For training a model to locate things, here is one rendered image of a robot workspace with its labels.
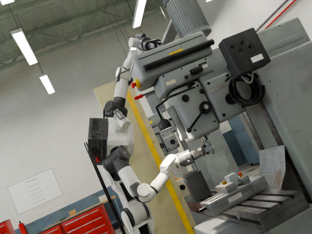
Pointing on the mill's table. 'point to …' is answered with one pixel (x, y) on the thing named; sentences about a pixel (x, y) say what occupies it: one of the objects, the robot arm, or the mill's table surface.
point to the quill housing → (193, 112)
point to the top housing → (139, 59)
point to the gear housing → (167, 85)
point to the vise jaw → (230, 187)
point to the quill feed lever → (204, 107)
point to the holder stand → (196, 185)
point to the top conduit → (178, 55)
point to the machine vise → (235, 195)
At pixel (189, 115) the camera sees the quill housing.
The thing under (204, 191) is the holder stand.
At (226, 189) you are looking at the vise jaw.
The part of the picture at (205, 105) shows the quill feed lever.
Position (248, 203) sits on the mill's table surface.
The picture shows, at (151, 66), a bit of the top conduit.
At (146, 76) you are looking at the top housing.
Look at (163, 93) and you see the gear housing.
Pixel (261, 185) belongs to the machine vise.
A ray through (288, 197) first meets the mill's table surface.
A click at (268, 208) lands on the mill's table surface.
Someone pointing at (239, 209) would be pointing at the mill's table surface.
